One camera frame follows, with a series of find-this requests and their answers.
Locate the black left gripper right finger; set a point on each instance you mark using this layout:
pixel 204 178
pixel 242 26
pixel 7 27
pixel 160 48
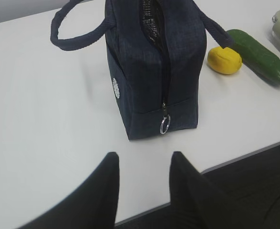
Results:
pixel 242 195

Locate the yellow lemon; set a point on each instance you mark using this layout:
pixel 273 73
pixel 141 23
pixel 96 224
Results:
pixel 224 60

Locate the navy blue fabric lunch bag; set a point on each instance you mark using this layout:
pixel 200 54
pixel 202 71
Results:
pixel 155 52

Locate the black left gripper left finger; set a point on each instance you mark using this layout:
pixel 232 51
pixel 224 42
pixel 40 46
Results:
pixel 93 205

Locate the green cucumber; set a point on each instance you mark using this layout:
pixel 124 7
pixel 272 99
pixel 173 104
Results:
pixel 257 57

